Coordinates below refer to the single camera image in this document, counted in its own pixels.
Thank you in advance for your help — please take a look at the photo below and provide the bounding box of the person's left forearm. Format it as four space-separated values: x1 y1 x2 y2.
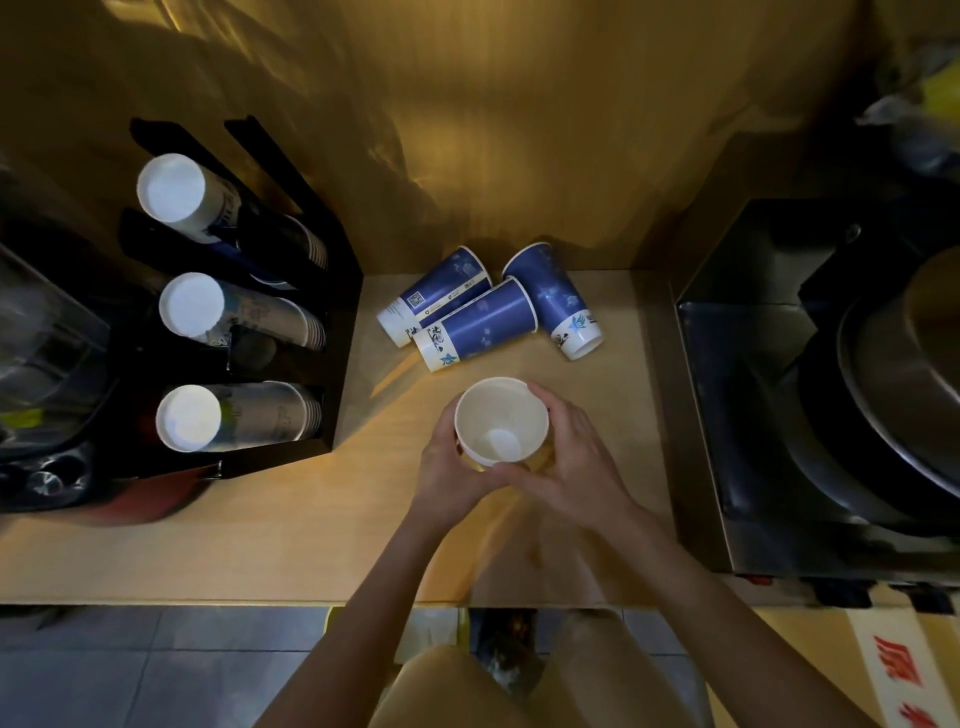
253 517 470 728

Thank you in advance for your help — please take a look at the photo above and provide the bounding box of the blue paper cup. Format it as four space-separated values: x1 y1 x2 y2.
411 276 540 374
500 240 606 363
375 245 494 351

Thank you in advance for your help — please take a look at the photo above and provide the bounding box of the person's right forearm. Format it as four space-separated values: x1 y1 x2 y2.
592 506 882 728

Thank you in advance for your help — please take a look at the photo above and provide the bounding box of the stack of white paper cups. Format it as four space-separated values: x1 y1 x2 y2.
154 380 326 455
135 153 330 291
158 271 328 353

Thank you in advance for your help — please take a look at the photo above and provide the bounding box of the black cup dispenser rack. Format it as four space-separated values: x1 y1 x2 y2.
116 114 366 483

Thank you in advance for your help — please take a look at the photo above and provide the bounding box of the person's right hand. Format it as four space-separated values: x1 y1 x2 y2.
489 381 639 535

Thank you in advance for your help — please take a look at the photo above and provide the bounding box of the red tray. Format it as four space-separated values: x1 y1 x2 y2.
71 461 222 528

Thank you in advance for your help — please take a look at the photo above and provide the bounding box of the cardboard box with red print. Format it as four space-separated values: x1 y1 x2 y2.
708 583 960 728

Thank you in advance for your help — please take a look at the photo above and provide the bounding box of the round metal lid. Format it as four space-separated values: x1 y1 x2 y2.
834 246 960 528

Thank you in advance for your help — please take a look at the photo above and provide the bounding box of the black blender base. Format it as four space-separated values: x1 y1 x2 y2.
0 441 100 516

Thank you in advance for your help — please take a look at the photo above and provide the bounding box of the stainless steel machine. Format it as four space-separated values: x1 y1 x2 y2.
669 196 960 595

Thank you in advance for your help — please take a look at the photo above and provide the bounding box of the person's left hand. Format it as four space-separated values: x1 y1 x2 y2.
411 396 498 530

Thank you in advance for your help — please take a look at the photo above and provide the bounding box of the paper cup with white inside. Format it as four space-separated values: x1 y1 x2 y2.
453 376 553 471

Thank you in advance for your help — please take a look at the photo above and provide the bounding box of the clear blender pitcher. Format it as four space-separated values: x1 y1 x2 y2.
0 238 115 453

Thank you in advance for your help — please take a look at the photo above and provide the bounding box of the clear plastic bag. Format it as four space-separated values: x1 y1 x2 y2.
853 36 960 183

